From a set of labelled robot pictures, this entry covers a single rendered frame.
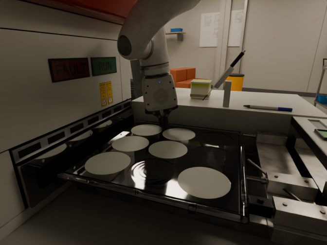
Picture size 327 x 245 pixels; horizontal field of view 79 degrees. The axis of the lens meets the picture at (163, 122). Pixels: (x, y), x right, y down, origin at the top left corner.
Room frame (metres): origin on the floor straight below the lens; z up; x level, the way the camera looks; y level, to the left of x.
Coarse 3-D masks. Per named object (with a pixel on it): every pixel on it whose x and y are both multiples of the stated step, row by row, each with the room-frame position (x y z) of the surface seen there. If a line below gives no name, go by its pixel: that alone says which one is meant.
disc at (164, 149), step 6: (156, 144) 0.49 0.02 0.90; (162, 144) 0.49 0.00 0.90; (168, 144) 0.49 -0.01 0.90; (174, 144) 0.49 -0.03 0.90; (180, 144) 0.49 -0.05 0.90; (150, 150) 0.46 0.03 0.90; (156, 150) 0.46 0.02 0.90; (162, 150) 0.46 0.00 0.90; (168, 150) 0.46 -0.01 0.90; (174, 150) 0.46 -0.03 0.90; (180, 150) 0.46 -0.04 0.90; (186, 150) 0.46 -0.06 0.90; (156, 156) 0.43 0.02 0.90; (162, 156) 0.43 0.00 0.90; (168, 156) 0.43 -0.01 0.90; (174, 156) 0.43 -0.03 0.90; (180, 156) 0.43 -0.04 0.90
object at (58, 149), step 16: (128, 112) 0.69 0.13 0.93; (96, 128) 0.52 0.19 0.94; (64, 144) 0.41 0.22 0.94; (80, 144) 0.45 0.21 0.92; (32, 160) 0.34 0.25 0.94; (48, 160) 0.37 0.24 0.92; (80, 160) 0.45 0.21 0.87; (32, 176) 0.33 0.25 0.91; (32, 192) 0.32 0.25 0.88; (48, 192) 0.35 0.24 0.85
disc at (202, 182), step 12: (192, 168) 0.37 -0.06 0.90; (204, 168) 0.37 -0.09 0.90; (180, 180) 0.33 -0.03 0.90; (192, 180) 0.33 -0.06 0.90; (204, 180) 0.33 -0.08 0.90; (216, 180) 0.33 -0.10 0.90; (228, 180) 0.33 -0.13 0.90; (192, 192) 0.29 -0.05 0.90; (204, 192) 0.29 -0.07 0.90; (216, 192) 0.29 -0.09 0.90
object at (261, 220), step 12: (96, 192) 0.39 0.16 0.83; (108, 192) 0.38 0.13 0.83; (144, 204) 0.35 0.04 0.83; (156, 204) 0.34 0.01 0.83; (192, 216) 0.31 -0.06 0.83; (204, 216) 0.31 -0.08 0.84; (252, 216) 0.29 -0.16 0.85; (240, 228) 0.28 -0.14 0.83; (252, 228) 0.28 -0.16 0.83; (264, 228) 0.27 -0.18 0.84
